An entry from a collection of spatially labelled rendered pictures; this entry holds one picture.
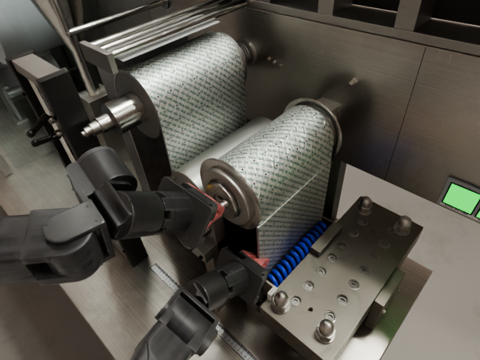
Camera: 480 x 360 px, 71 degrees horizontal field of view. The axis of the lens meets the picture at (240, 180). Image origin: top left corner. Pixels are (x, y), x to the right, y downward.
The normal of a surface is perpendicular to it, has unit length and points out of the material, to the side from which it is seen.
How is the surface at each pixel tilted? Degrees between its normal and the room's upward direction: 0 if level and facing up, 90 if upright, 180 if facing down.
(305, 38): 90
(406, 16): 90
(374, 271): 0
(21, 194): 0
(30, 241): 14
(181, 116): 92
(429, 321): 0
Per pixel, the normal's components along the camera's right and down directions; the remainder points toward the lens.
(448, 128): -0.68, 0.53
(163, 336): 0.51, -0.66
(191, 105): 0.73, 0.45
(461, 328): -0.07, -0.73
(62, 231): 0.15, -0.63
